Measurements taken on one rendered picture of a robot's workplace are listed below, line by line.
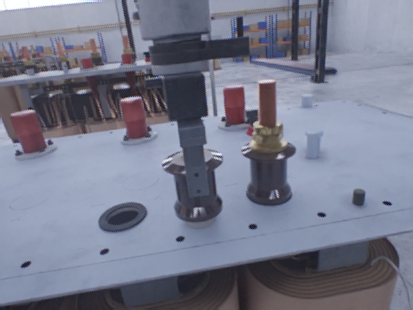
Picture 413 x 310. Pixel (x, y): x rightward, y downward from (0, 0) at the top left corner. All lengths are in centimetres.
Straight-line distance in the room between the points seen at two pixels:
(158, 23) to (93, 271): 33
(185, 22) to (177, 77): 6
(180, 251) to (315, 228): 20
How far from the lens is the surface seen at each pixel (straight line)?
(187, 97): 32
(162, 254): 42
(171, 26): 34
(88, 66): 208
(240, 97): 89
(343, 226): 47
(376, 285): 82
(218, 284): 76
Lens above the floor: 164
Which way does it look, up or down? 22 degrees down
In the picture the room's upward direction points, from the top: 6 degrees counter-clockwise
